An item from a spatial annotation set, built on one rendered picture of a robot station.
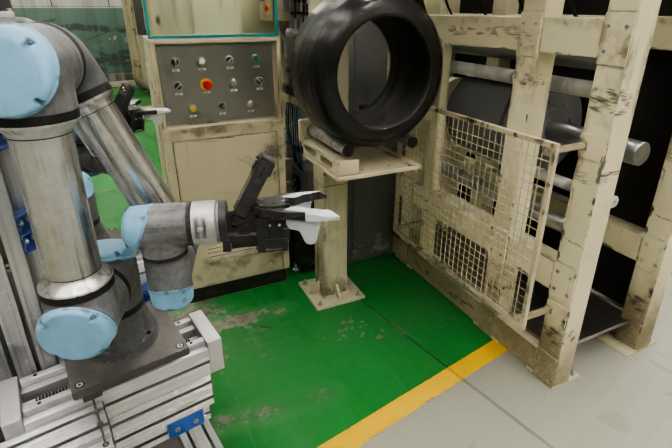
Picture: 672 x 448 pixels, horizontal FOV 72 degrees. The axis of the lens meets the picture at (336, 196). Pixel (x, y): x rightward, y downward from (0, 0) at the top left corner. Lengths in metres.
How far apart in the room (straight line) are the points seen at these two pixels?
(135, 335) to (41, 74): 0.56
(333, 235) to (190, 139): 0.80
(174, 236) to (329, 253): 1.55
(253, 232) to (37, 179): 0.33
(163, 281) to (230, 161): 1.41
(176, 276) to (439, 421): 1.29
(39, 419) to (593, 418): 1.75
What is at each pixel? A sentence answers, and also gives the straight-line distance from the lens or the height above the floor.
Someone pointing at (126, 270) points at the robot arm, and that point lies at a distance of 1.00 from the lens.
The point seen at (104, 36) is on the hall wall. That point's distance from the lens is 10.75.
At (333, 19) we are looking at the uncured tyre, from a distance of 1.62.
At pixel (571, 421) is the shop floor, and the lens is 2.04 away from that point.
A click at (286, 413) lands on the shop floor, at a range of 1.89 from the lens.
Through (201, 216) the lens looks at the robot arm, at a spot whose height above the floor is 1.07.
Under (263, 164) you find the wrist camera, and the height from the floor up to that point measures 1.14.
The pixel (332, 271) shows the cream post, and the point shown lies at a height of 0.16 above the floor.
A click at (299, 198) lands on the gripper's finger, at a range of 0.85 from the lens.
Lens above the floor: 1.38
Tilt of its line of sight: 22 degrees down
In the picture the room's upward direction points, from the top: straight up
